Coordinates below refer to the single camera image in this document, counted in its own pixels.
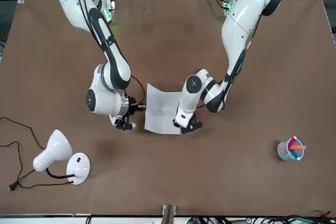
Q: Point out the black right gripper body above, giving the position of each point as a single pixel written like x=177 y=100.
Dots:
x=132 y=106

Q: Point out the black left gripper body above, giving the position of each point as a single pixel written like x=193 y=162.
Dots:
x=194 y=117

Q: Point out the white A4 paper sheet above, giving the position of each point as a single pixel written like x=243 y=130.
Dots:
x=157 y=108

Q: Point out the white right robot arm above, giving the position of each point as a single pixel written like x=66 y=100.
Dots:
x=105 y=103

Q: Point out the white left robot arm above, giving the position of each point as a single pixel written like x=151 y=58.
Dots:
x=241 y=24

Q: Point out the white gooseneck desk lamp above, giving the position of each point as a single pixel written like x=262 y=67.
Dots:
x=52 y=150

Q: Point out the blue mesh pen cup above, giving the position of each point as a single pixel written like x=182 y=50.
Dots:
x=283 y=155

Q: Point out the green circuit board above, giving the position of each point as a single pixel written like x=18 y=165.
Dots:
x=109 y=11
x=228 y=5

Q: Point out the pink pen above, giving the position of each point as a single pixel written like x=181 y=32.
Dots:
x=292 y=144

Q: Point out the blue pen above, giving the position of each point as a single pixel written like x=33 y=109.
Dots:
x=295 y=153

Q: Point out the orange pen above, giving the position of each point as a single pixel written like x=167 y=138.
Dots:
x=299 y=146

